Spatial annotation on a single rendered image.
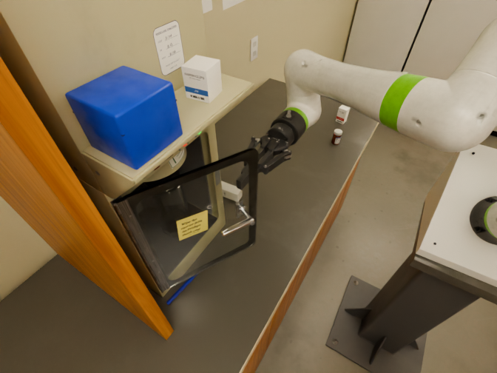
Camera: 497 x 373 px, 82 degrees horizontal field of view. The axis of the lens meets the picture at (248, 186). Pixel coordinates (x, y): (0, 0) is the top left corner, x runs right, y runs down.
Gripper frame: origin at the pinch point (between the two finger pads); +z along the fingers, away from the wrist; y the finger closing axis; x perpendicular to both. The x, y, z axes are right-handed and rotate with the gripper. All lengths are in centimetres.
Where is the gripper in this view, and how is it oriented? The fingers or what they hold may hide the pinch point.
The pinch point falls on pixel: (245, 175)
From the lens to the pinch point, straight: 71.9
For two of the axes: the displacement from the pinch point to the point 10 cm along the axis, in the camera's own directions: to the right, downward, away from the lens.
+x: 0.0, 6.8, 7.4
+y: 8.5, 3.9, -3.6
